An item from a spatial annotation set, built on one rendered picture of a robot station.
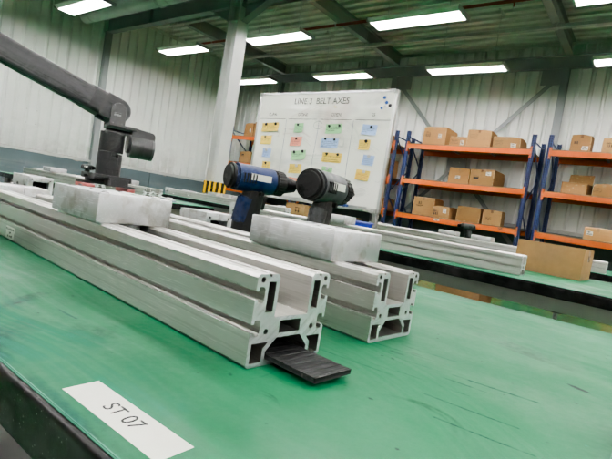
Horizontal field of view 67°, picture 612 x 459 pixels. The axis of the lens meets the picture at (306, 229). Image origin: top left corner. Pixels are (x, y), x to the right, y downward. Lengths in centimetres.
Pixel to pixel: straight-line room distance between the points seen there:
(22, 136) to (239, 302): 1256
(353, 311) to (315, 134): 368
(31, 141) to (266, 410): 1269
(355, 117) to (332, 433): 373
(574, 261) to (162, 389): 227
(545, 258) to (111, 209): 216
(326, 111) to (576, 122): 788
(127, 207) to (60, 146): 1254
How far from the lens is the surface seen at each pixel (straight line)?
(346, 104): 409
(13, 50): 123
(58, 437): 35
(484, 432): 41
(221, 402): 36
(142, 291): 56
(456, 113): 1211
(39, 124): 1303
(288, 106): 448
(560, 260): 251
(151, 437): 31
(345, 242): 60
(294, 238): 63
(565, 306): 202
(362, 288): 57
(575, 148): 1030
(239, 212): 102
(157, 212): 71
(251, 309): 41
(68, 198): 76
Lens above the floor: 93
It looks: 3 degrees down
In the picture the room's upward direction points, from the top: 9 degrees clockwise
